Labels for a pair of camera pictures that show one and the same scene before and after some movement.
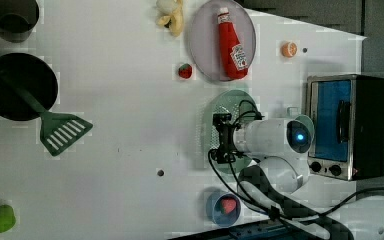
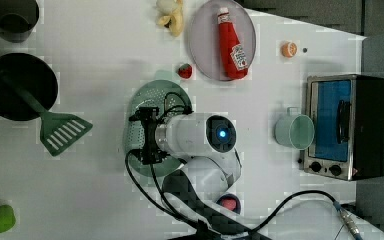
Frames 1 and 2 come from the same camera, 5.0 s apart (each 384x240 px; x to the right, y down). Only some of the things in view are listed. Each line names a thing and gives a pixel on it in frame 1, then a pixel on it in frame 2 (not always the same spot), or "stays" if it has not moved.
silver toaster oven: [350, 116] stays
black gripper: [226, 153] → [149, 154]
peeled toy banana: [171, 15] stays
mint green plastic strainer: [241, 106] → [170, 94]
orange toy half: [289, 49] stays
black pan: [31, 73] stays
